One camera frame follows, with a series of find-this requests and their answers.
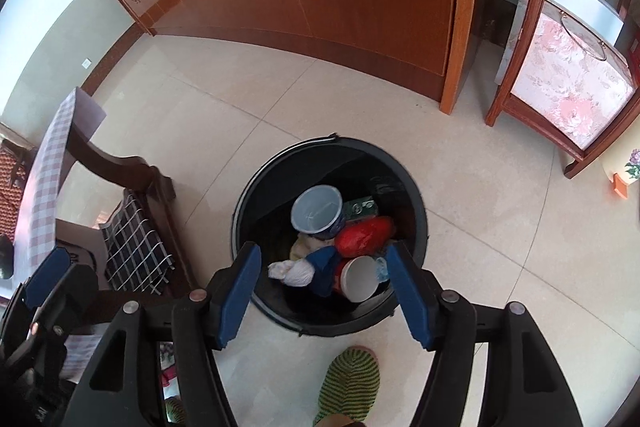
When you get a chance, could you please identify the yellow cloth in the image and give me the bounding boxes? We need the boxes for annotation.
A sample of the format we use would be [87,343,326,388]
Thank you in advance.
[289,234,324,262]

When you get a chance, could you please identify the white flowered pot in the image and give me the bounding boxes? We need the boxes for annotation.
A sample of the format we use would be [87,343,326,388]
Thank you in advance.
[602,147,640,186]

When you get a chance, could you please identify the light blue paper cup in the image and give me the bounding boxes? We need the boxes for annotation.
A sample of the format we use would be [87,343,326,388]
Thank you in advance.
[291,185,345,241]

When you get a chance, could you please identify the red paper cup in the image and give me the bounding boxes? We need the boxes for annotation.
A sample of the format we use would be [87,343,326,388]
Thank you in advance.
[332,255,383,303]

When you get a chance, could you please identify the blue cloth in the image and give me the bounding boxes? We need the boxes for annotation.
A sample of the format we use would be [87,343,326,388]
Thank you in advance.
[304,246,342,298]

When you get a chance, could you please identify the grey stone slab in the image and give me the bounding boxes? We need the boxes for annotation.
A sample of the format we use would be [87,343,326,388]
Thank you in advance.
[494,0,534,86]

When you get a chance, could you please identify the white tissue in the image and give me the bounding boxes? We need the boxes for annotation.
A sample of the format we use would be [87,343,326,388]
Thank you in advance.
[267,256,316,292]

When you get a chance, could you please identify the green white paper box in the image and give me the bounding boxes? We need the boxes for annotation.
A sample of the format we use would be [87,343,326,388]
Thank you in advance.
[342,199,377,222]

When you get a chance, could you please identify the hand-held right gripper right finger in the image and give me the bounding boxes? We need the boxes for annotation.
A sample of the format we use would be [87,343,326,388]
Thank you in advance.
[385,241,586,427]

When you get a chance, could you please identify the red quilted wooden sofa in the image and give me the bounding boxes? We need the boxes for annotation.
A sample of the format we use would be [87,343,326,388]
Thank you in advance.
[0,122,32,238]

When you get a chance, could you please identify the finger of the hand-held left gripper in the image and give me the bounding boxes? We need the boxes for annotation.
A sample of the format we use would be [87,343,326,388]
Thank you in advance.
[10,246,72,323]
[29,263,100,354]

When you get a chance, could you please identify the green striped slipper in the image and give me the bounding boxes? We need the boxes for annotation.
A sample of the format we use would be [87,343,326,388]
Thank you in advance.
[163,396,187,426]
[313,345,381,426]

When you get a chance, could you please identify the dark wooden table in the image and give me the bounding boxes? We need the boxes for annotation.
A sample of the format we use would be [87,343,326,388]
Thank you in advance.
[55,89,202,301]

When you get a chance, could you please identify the black trash bin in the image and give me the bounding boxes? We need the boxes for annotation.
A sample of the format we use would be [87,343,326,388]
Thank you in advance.
[231,134,430,338]

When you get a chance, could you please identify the orange plastic piece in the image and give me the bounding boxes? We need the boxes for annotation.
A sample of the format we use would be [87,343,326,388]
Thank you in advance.
[608,173,630,199]

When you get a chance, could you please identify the red plastic bag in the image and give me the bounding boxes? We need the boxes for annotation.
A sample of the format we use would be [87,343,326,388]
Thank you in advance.
[334,216,397,258]

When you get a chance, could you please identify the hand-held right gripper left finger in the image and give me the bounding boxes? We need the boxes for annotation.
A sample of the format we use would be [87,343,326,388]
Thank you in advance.
[60,242,263,427]

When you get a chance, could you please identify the pink checked tablecloth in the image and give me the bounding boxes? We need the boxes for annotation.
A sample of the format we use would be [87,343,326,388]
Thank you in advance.
[14,87,107,268]

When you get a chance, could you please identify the brown wooden sideboard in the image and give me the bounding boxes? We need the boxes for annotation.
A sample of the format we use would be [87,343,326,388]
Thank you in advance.
[107,0,480,114]

